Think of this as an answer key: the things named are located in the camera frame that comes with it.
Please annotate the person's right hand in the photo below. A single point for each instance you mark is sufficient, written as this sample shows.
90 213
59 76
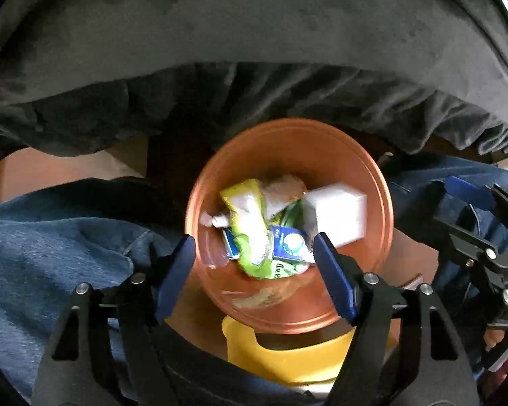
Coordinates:
494 339

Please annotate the yellow-green snack packet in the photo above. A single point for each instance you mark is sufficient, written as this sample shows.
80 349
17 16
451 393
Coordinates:
245 220

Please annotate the orange round bin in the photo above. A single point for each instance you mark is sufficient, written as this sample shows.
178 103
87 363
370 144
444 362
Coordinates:
237 165

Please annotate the pink and green snack bag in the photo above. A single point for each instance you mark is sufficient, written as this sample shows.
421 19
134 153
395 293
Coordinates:
281 192

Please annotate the yellow plastic bowl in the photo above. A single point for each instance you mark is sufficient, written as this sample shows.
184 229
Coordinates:
288 359

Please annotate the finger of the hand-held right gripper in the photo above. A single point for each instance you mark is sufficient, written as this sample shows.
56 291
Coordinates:
474 249
465 188

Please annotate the white cardboard box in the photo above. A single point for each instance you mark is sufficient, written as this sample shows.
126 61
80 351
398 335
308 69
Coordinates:
336 215

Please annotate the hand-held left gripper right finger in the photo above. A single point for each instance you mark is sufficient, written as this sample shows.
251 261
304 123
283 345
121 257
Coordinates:
334 279

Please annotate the small white tube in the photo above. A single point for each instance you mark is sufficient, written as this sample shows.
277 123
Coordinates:
216 220

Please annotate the blue carton box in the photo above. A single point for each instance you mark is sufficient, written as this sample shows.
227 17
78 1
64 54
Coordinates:
290 243

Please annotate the small blue packet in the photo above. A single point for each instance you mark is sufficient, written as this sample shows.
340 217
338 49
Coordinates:
230 247

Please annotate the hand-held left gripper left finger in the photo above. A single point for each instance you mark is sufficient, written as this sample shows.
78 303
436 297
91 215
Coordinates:
178 279

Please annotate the person's blue jeans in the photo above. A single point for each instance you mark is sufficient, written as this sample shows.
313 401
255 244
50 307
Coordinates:
46 253

